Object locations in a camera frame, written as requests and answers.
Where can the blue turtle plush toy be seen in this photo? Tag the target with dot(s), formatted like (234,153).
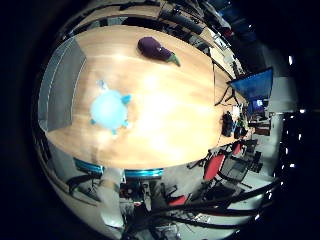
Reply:
(108,110)

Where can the purple eggplant plush toy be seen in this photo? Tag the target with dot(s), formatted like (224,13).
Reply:
(153,48)

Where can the red office chair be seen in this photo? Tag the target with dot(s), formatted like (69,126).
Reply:
(176,200)
(214,166)

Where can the wooden desk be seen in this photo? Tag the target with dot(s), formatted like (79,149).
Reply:
(140,12)

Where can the grey fabric container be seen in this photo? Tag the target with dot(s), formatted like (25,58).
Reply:
(61,86)

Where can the white post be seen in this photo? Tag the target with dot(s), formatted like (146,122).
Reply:
(111,200)

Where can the blue computer monitor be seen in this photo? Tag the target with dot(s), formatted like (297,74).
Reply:
(255,85)

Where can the blue metal bar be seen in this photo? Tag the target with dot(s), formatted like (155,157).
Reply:
(88,166)
(143,173)

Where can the small lit screen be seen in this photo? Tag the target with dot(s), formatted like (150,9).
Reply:
(258,103)

